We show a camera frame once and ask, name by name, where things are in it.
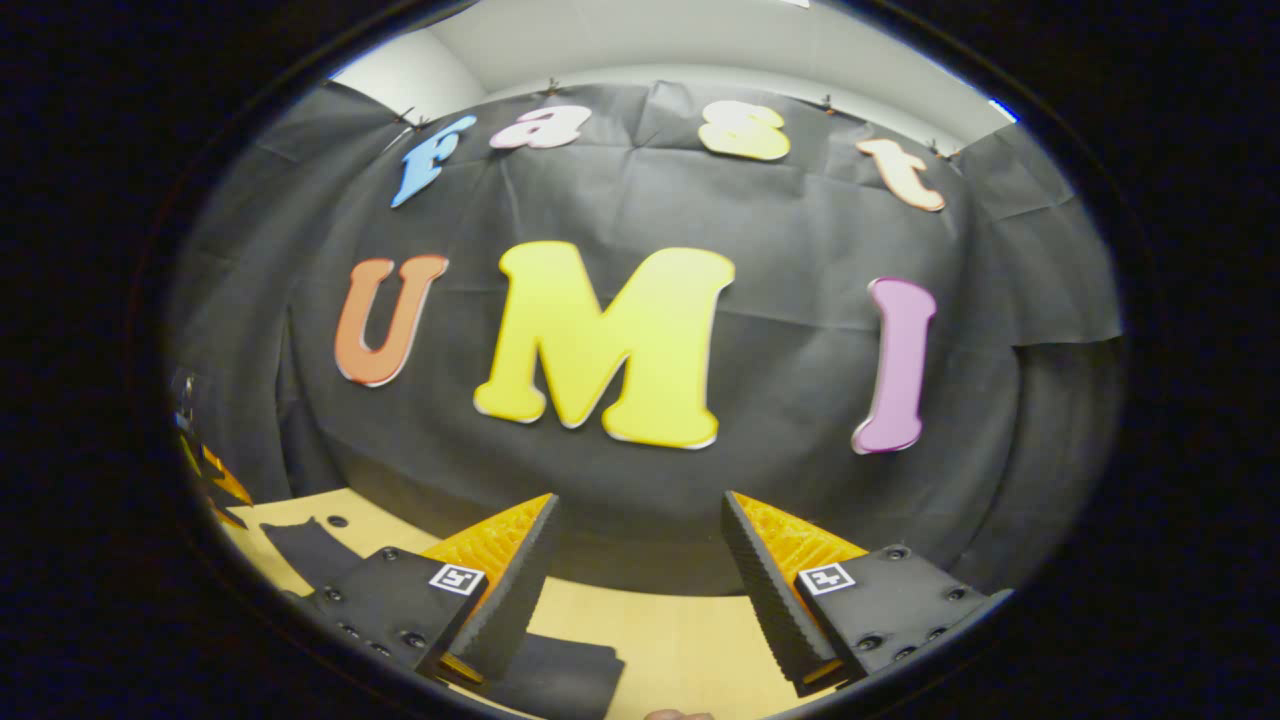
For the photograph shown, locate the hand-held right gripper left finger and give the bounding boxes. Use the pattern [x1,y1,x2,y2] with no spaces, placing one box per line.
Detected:
[308,493,562,698]

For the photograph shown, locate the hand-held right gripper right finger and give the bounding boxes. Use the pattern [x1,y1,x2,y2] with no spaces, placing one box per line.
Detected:
[720,491,1013,699]

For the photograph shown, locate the dark grey jeans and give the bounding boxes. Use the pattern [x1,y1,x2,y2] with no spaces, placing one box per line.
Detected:
[260,517,627,720]

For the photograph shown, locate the black backdrop cloth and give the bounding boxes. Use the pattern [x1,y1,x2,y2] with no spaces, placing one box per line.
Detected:
[165,78,1126,599]

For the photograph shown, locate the row of black cloth clips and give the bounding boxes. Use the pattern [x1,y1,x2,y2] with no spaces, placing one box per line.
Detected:
[393,78,961,161]

